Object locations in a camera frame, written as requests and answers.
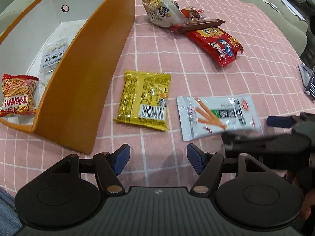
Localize red cartoon snack packet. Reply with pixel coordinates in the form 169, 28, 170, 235
185, 27, 244, 67

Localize papers on sofa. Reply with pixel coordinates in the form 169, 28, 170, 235
262, 0, 307, 22

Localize smartphone on stand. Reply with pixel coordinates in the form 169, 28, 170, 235
298, 63, 315, 101

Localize brown chocolate bar wrapper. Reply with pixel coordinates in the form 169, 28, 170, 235
170, 19, 225, 34

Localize orange cardboard box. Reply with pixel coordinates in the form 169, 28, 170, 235
1, 0, 135, 154

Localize clear white nuts packet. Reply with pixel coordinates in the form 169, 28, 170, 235
40, 38, 69, 74

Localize white stick snack packet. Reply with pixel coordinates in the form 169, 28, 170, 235
176, 94, 261, 142

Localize pink checkered tablecloth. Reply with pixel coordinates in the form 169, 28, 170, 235
0, 0, 315, 197

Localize red orange chips bag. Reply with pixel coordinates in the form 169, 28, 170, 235
1, 74, 40, 117

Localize cream bread bag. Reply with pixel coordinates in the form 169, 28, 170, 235
142, 0, 188, 28

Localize yellow snack packet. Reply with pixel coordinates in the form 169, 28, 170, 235
115, 70, 171, 131

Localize clear red candy packet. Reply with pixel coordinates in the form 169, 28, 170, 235
181, 6, 207, 22

